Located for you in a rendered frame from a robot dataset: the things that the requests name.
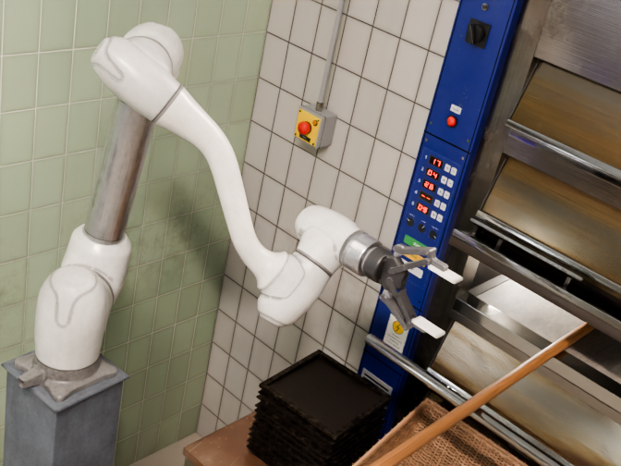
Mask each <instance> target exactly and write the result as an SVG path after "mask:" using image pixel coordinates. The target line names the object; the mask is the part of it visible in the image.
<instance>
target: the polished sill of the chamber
mask: <svg viewBox="0 0 621 466"><path fill-rule="evenodd" d="M453 309H454V310H456V311H457V312H459V313H461V314H463V315H464V316H466V317H467V318H468V319H470V320H471V321H473V322H475V323H476V324H478V325H480V326H482V327H483V328H485V329H486V330H488V331H490V332H491V333H493V334H494V335H496V336H498V337H499V338H501V339H502V340H504V341H505V342H507V343H508V344H510V345H512V346H513V347H515V348H516V349H518V350H520V351H522V352H524V353H525V354H527V355H528V356H530V357H533V356H534V355H536V354H537V353H539V352H540V351H542V350H544V349H545V348H547V347H548V346H550V345H551V344H553V343H552V342H550V341H549V340H547V339H545V338H544V337H541V336H540V335H538V334H536V333H535V332H533V331H531V330H530V329H528V328H527V327H526V326H524V325H522V324H520V323H519V322H517V321H515V320H514V319H512V318H510V317H509V316H507V315H505V314H504V313H501V312H500V311H498V310H496V309H495V308H494V307H492V306H491V305H489V304H487V303H486V302H484V301H482V300H480V299H478V298H477V297H475V296H473V295H472V294H470V293H469V292H465V293H463V294H461V295H459V296H457V297H456V298H455V302H454V305H453ZM543 365H544V366H546V367H547V368H549V369H550V370H552V371H554V372H555V373H557V374H559V375H561V376H562V377H564V378H565V379H566V380H568V381H569V382H571V383H572V384H574V385H576V386H578V387H580V388H581V389H583V390H584V391H586V392H588V393H589V394H591V395H592V396H594V397H595V398H597V399H598V400H600V401H602V402H603V403H605V404H606V405H608V406H610V407H611V408H613V409H614V410H616V411H618V412H620V413H621V384H619V383H617V382H616V381H615V380H613V379H612V378H610V377H608V376H607V375H605V374H603V373H601V372H599V371H598V370H596V369H594V368H593V367H591V366H590V365H588V364H587V363H585V362H583V361H582V360H580V359H578V358H577V357H575V356H573V355H572V354H570V353H568V352H567V351H565V350H563V351H561V352H560V353H558V354H557V355H555V356H554V357H553V358H552V359H551V360H549V361H548V362H546V363H544V364H543Z"/></svg>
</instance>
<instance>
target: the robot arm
mask: <svg viewBox="0 0 621 466"><path fill-rule="evenodd" d="M183 57H184V50H183V45H182V42H181V41H180V39H179V37H178V35H177V34H176V33H175V32H174V31H173V30H172V29H171V28H169V27H166V26H165V25H162V24H158V23H155V22H145V23H142V24H140V25H138V26H136V27H134V28H133V29H132V30H130V31H129V32H128V33H127V34H126V35H125V36H124V37H116V36H111V37H108V38H105V39H103V40H102V41H101V43H100V44H99V45H98V47H97V48H96V50H95V51H94V53H93V55H92V57H91V62H92V64H91V65H92V67H93V69H94V71H95V73H96V74H97V76H98V77H99V79H100V80H101V82H102V83H103V84H104V85H105V87H106V88H107V89H108V90H110V91H111V92H112V93H113V94H114V95H115V96H116V102H115V106H114V110H113V114H112V117H111V121H110V125H109V129H108V132H107V136H106V140H105V144H104V148H103V154H102V158H101V162H100V165H99V169H98V173H97V177H96V180H95V184H94V188H93V192H92V196H91V203H90V207H89V211H88V214H87V218H86V222H85V224H83V225H81V226H79V227H77V228H76V229H75V230H74V231H73V233H72V235H71V238H70V241H69V243H68V246H67V250H66V253H65V256H64V258H63V261H62V263H61V267H60V268H58V269H56V270H55V271H53V273H52V274H51V275H49V276H48V277H47V278H46V280H45V281H44V283H43V285H42V287H41V289H40V292H39V295H38V300H37V305H36V313H35V326H34V341H35V351H34V353H32V354H30V355H27V356H22V357H18V358H16V360H15V367H16V368H18V369H20V370H21V371H23V372H25V374H23V375H22V376H20V377H19V378H18V383H19V386H20V387H21V388H27V387H31V386H38V385H40V386H42V387H43V388H44V389H45V390H46V391H47V392H49V394H50V395H51V397H52V399H53V400H54V401H57V402H61V401H64V400H66V399H67V398H68V397H70V396H71V395H73V394H75V393H77V392H79V391H81V390H83V389H85V388H87V387H89V386H92V385H94V384H96V383H99V382H101V381H103V380H104V379H108V378H113V377H115V376H116V371H117V369H116V368H115V366H113V365H111V364H109V363H107V362H105V361H104V360H103V359H101V358H100V350H101V346H102V342H103V336H104V331H105V329H106V325H107V321H108V317H109V314H110V311H111V308H112V306H113V305H114V304H115V302H116V299H117V298H118V296H119V294H120V292H121V290H122V287H123V286H124V283H125V281H126V278H127V274H128V263H129V258H130V254H131V242H130V240H129V238H128V236H127V234H126V233H125V232H126V228H127V224H128V219H129V215H130V212H131V208H132V204H133V202H134V198H135V194H136V191H137V187H138V185H139V181H140V175H141V171H142V168H143V165H144V161H145V157H146V154H147V151H148V147H149V144H150V140H151V137H152V131H153V128H154V124H156V125H158V126H160V127H162V128H164V129H167V130H169V131H171V132H172V133H174V134H176V135H177V136H179V137H180V138H182V139H184V140H186V141H188V142H190V143H191V144H193V145H194V146H195V147H196V148H198V149H199V150H200V151H201V153H202V154H203V156H204V157H205V159H206V160H207V162H208V164H209V167H210V168H211V171H212V174H213V179H214V183H215V186H216V189H217V192H218V196H219V199H220V203H221V205H222V209H223V212H224V215H225V221H226V224H227V227H228V231H229V234H230V237H231V239H232V242H233V244H234V247H235V249H236V251H237V254H238V255H239V257H240V258H241V260H242V261H243V263H244V264H245V265H246V266H247V267H248V268H249V270H250V271H251V272H252V273H253V274H254V275H255V276H256V279H257V288H258V289H259V290H260V291H261V293H262V294H261V296H260V297H259V298H258V311H259V314H260V317H262V318H263V319H265V320H267V321H269V322H271V323H273V324H274V325H277V326H280V327H284V326H287V325H292V324H294V323H295V322H296V321H297V320H298V319H299V318H300V317H302V316H303V315H304V314H305V313H306V311H307V310H308V309H309V308H310V307H311V306H312V305H313V303H314V302H315V301H316V300H317V299H318V298H319V296H320V295H321V294H322V292H323V290H324V288H325V286H326V284H327V282H328V281H329V279H330V278H331V276H332V275H333V274H334V273H335V272H336V271H337V270H338V269H339V268H340V267H342V266H344V267H345V268H347V269H349V270H350V271H352V272H353V273H355V274H357V275H358V276H366V277H367V278H369V279H370V280H372V281H373V282H375V283H378V284H381V285H382V286H383V287H384V292H383V294H381V295H379V299H380V300H381V301H382V302H384V303H385V304H386V306H387V307H388V308H389V310H390V311H391V313H392V314H393V315H394V317H395V318H396V320H397V321H398V322H399V323H400V325H401V326H402V328H403V329H404V330H405V331H407V330H409V329H411V328H412V327H415V328H417V329H418V330H419V331H421V332H422V333H425V332H427V333H429V334H430V335H432V336H433V337H435V338H438V337H441V336H443V335H445V331H444V330H442V329H441V328H439V327H437V326H436V325H434V324H432V323H431V322H429V321H428V320H426V319H424V318H423V317H421V316H419V317H417V315H416V313H415V311H414V309H413V307H412V305H411V303H410V301H409V298H408V295H407V290H406V288H405V285H406V284H407V278H408V275H409V272H408V269H412V268H416V267H420V266H424V265H428V264H429V265H428V269H430V270H432V271H433V272H434V273H436V274H437V275H439V276H441V277H443V278H445V279H446V280H448V281H449V282H451V283H453V284H456V283H458V282H460V281H462V280H463V277H462V276H459V275H457V274H456V273H454V272H452V271H451V270H449V269H448V265H447V264H445V263H443V262H442V261H440V260H438V259H437V257H436V255H435V253H436V252H437V249H436V248H435V247H410V246H406V245H404V244H402V243H400V244H397V245H395V246H393V251H394V253H392V252H391V251H389V250H387V249H386V248H384V246H383V244H382V243H381V242H380V241H379V240H378V239H375V238H374V237H372V236H370V235H369V234H368V233H366V232H364V231H362V230H361V229H360V228H359V227H358V225H357V224H356V223H354V222H353V221H352V220H350V219H349V218H347V217H346V216H344V215H341V214H340V213H338V212H336V211H334V210H332V209H329V208H326V207H323V206H320V205H311V206H309V207H307V208H305V209H304V210H303V211H301V213H300V214H299V215H298V217H297V219H296V222H295V230H296V233H297V236H298V239H299V240H300V242H299V244H298V247H297V248H296V250H295V251H294V252H293V254H289V253H287V252H285V251H282V252H272V251H268V250H267V249H265V248H264V247H263V246H262V245H261V243H260V242H259V240H258V239H257V236H256V234H255V231H254V228H253V224H252V221H251V217H250V209H249V206H248V202H247V198H246V194H245V190H244V186H243V182H242V178H241V175H240V171H239V167H238V163H237V158H236V156H235V153H234V151H233V148H232V146H231V144H230V142H229V141H228V139H227V137H226V136H225V134H224V133H223V131H222V130H221V129H220V128H219V127H218V126H217V124H216V123H215V122H214V121H213V120H212V119H211V118H210V117H209V115H208V114H207V113H206V112H205V111H204V110H203V109H202V108H201V107H200V105H199V104H198V103H197V102H196V101H195V100H194V99H193V97H192V96H191V95H190V94H189V92H188V91H187V90H186V89H185V88H184V87H183V86H182V85H181V84H180V83H179V82H178V81H177V77H178V74H179V70H180V67H181V64H182V61H183ZM403 254H406V255H427V258H425V259H421V260H418V261H414V262H409V263H405V264H404V262H403V260H402V258H401V257H400V255H403ZM397 289H400V291H399V292H397V291H396V290H397ZM390 290H391V292H392V293H391V292H390ZM411 318H412V319H411Z"/></svg>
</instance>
